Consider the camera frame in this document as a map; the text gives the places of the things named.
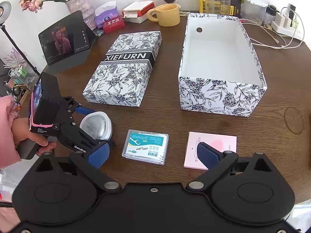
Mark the round white silver container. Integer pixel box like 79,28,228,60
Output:
79,111,112,140

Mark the floral box lid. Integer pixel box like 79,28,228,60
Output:
82,30,162,107

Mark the pink sleeve forearm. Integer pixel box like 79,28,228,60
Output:
0,96,21,169

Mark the person's left hand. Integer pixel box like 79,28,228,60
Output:
11,118,56,156

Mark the tablet with grey stand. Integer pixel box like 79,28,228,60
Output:
38,10,98,74

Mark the floral storage box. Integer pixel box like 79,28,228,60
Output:
178,13,267,117

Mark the small red box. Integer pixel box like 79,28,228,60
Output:
103,16,125,34

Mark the purple tissue pack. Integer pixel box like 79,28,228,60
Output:
95,1,119,29

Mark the red and white box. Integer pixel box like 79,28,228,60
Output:
122,1,155,24

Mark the yellow ceramic mug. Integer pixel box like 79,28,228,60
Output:
147,4,180,27

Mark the white power strip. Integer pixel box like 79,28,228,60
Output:
271,4,305,41

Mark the clear plastic storage container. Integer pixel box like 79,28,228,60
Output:
240,0,267,25

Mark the yellow and black box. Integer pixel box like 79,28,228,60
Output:
199,0,244,18

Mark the white charging cable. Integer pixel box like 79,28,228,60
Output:
239,7,306,50

